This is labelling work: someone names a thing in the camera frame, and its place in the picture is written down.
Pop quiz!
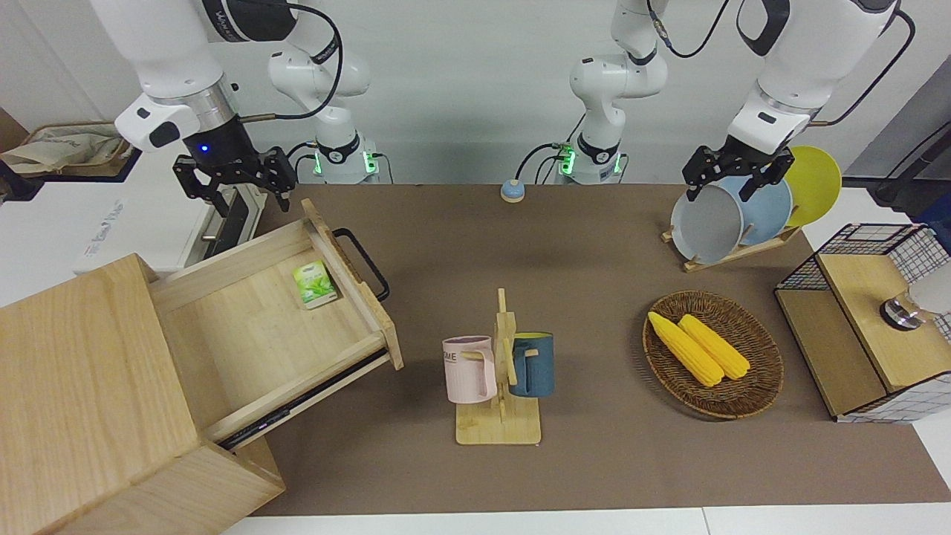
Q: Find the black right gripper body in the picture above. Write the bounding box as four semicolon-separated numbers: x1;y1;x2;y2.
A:
189;151;277;195

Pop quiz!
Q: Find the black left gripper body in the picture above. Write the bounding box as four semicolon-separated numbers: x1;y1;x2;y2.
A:
708;143;779;178

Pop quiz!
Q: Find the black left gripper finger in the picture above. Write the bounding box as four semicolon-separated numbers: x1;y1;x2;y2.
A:
739;149;795;204
683;146;718;204

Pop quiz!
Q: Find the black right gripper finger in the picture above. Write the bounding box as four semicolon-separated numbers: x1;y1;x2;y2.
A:
256;146;299;213
172;155;228;217

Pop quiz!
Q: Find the black metal drawer handle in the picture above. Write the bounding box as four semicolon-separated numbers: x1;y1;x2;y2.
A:
331;227;392;302

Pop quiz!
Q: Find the light wooden drawer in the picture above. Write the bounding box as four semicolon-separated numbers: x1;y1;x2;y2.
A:
147;197;406;451

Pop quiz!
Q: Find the yellow plate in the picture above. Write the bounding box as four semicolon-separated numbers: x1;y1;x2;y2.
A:
783;146;843;228

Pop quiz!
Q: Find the light blue plate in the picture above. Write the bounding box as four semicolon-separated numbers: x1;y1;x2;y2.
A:
724;176;794;247

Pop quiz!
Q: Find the grey plate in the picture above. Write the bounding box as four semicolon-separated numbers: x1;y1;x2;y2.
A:
670;184;746;265

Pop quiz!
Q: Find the white toaster oven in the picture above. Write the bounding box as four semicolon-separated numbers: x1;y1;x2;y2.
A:
72;175;270;277

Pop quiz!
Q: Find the wooden plate rack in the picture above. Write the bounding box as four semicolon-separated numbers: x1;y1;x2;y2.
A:
660;223;804;273

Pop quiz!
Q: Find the green tea box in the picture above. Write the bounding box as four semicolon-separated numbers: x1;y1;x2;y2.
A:
291;261;340;311

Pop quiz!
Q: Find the beige tote bag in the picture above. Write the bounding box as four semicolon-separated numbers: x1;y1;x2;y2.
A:
0;121;142;183

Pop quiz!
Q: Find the yellow corn cob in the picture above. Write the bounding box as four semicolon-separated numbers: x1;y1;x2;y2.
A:
678;314;752;381
647;311;725;389

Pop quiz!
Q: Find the white device metal cap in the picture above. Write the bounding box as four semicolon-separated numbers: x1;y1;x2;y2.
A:
880;260;951;332

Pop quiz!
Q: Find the light wooden cabinet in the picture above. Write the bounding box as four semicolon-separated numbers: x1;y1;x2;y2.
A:
0;253;288;535

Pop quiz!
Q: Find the brown wicker basket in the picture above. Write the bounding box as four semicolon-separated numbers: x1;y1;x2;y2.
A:
642;290;785;421

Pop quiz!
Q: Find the dark blue mug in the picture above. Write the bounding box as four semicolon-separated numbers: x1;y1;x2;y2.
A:
507;332;556;398

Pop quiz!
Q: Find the pink mug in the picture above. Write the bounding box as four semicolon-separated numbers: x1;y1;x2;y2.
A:
442;336;499;405

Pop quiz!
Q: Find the brown table mat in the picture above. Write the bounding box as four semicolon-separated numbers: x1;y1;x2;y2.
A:
251;182;951;518

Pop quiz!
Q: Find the wooden mug tree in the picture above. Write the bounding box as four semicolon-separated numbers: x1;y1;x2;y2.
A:
455;288;544;447

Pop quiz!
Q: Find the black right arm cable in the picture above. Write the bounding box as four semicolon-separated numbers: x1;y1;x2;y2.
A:
238;0;345;122

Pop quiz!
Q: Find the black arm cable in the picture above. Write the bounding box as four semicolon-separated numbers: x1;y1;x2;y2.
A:
238;0;345;122
806;6;917;128

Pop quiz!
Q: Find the black wire wooden shelf rack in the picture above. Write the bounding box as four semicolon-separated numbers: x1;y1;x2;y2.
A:
773;222;951;425

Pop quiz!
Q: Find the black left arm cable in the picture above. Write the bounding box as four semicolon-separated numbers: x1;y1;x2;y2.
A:
806;6;917;128

